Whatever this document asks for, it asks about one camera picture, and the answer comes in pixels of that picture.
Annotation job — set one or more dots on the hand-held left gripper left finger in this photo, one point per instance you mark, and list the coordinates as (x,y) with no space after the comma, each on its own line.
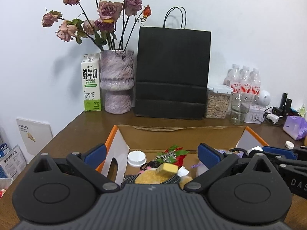
(97,154)

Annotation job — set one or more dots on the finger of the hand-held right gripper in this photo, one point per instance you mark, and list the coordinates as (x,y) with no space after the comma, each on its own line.
(278,149)
(285,163)

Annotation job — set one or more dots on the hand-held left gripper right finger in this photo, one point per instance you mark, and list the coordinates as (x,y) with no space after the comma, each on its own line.
(208,155)

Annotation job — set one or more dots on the red cardboard box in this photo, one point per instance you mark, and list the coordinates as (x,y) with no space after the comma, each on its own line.
(179,136)

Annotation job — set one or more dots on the large white threaded lid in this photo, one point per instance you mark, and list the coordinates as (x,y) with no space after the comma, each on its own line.
(136,158)

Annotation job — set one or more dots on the wooden desktop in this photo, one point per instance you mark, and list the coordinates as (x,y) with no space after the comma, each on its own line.
(79,129)

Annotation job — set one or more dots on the flat white round cap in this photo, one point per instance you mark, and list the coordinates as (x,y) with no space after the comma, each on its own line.
(289,144)

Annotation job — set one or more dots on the purple tissue packet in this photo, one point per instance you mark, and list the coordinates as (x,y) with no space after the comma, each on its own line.
(295,127)

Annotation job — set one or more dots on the black power adapter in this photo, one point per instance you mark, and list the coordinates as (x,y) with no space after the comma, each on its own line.
(278,110)

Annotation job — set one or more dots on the white tin purple print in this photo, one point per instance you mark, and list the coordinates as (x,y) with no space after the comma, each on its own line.
(256,116)

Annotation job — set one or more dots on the white power strip with plugs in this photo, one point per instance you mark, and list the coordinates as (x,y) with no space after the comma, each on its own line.
(266,111)

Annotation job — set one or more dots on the yellow sponge block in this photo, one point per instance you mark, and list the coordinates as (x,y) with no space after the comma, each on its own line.
(168,168)

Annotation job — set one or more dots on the silver metal clip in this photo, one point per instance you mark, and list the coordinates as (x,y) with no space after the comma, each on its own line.
(165,158)

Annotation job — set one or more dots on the black rectangular tube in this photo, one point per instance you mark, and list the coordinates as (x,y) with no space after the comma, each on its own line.
(289,106)
(284,103)

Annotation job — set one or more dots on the small clear sanitizer bottle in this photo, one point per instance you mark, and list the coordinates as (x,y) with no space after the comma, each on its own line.
(302,111)

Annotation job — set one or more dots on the clear jar of seeds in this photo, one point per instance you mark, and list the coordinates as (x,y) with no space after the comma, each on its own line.
(217,105)

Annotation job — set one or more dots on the clear glass cup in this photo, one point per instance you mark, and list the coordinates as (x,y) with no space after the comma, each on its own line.
(239,115)

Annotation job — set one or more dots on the white round speaker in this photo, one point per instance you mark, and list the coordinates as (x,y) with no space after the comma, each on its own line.
(263,98)

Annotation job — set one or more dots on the yellow plush sponge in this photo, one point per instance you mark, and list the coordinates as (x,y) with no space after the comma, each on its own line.
(151,177)

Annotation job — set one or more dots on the white booklet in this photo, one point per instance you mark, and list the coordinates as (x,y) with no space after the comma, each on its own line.
(36,134)

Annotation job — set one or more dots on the clear water bottle red label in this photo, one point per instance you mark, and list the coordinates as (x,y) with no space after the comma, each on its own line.
(232,79)
(245,80)
(255,83)

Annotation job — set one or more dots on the white green milk carton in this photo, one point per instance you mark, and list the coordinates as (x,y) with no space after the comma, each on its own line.
(91,83)

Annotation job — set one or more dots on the purple marbled vase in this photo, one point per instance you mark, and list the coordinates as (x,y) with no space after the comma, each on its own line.
(116,81)

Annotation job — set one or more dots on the blue printed boxes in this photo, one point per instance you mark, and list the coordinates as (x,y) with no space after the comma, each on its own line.
(12,160)

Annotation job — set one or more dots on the black paper bag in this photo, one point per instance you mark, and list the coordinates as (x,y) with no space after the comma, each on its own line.
(172,71)

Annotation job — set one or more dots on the dried rose bouquet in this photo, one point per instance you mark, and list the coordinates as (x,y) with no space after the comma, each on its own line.
(108,12)

